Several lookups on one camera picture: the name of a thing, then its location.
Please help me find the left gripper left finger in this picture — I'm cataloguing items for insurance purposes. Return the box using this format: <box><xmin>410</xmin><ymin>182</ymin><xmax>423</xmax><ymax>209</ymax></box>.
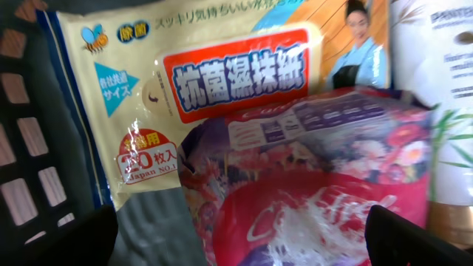
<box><xmin>22</xmin><ymin>205</ymin><xmax>118</xmax><ymax>266</ymax></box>

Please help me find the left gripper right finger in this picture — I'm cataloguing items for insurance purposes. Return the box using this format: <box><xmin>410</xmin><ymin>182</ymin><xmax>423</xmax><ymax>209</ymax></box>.
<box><xmin>365</xmin><ymin>205</ymin><xmax>472</xmax><ymax>266</ymax></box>

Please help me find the red purple pad pack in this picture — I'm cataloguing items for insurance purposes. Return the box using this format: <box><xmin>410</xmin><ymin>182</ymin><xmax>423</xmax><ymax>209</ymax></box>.
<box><xmin>178</xmin><ymin>88</ymin><xmax>431</xmax><ymax>266</ymax></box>

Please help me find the white cream tube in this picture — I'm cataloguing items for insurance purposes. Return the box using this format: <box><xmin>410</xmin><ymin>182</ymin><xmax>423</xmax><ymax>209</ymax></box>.
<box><xmin>390</xmin><ymin>0</ymin><xmax>472</xmax><ymax>249</ymax></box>

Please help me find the grey plastic shopping basket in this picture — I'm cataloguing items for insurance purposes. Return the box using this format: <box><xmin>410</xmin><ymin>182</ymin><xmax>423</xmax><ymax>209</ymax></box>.
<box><xmin>1</xmin><ymin>1</ymin><xmax>205</xmax><ymax>265</ymax></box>

